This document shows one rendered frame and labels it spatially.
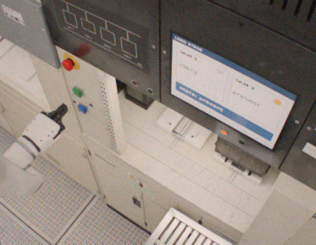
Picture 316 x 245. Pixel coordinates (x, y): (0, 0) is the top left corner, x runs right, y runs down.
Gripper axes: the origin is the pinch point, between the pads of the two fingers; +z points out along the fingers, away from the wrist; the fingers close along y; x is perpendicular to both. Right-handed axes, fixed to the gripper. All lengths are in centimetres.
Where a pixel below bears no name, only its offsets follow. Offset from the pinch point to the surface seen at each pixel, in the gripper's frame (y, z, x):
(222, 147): 46, 29, -20
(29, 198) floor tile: -49, -17, -120
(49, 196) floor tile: -40, -7, -120
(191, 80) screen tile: 42, 9, 36
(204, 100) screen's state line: 45, 9, 31
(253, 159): 59, 29, -17
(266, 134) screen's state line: 62, 9, 32
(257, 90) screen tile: 57, 9, 44
